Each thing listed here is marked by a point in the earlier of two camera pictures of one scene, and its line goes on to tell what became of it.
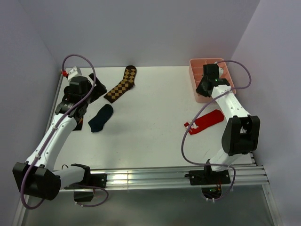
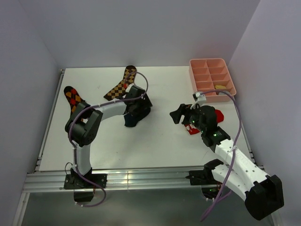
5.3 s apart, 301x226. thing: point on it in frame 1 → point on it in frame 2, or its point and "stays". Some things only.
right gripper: x=199 y=90 → x=176 y=115
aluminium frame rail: x=242 y=174 stays
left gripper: x=98 y=91 → x=145 y=103
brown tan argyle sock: x=128 y=83 stays
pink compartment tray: x=196 y=70 stays
